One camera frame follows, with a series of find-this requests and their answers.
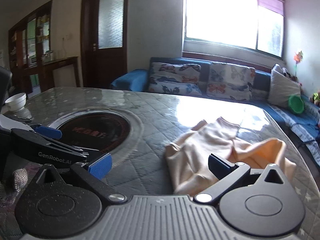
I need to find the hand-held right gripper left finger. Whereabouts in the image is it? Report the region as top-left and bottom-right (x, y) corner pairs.
(35, 152), (127, 204)

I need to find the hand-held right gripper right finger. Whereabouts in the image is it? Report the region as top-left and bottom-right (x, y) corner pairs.
(195, 154), (290, 204)

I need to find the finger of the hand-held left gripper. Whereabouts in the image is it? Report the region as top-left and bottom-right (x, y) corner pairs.
(42, 140), (100, 160)
(11, 124), (63, 144)

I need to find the cream knit garment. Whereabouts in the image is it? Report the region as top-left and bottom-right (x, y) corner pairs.
(164, 117), (297, 195)

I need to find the person's left hand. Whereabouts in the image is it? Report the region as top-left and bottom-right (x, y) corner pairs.
(0, 168), (28, 207)

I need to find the round black induction cooker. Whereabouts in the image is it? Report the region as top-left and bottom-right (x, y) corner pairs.
(47, 107), (143, 155)

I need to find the white bowl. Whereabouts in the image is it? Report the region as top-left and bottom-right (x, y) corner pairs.
(5, 92), (27, 113)

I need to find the dark wooden side table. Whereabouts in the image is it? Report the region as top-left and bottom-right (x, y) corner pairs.
(25, 56), (81, 90)

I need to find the butterfly print cushion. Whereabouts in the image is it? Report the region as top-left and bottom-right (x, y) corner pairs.
(206, 62), (256, 101)
(147, 62), (202, 96)

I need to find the blue sofa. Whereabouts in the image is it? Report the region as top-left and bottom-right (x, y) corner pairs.
(110, 56), (320, 166)

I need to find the dark wooden door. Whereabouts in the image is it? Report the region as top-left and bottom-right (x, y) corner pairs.
(81, 0), (131, 89)

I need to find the dark wooden display cabinet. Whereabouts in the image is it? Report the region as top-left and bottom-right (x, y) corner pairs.
(8, 0), (53, 90)

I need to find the green plastic bowl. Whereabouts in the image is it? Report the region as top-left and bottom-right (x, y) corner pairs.
(287, 94), (305, 116)

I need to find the grey pillow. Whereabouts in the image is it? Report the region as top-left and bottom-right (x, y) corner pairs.
(267, 64), (302, 108)

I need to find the black and white plush toy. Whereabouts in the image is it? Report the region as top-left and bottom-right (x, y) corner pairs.
(280, 66), (300, 82)

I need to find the stuffed bear toy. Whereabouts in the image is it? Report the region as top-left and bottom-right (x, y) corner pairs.
(310, 89), (320, 107)

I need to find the colourful pinwheel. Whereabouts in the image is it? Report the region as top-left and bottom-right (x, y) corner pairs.
(293, 51), (304, 80)

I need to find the window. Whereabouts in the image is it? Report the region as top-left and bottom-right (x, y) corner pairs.
(184, 0), (286, 58)

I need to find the purple roller blind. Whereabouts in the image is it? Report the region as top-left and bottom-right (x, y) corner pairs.
(257, 0), (285, 15)

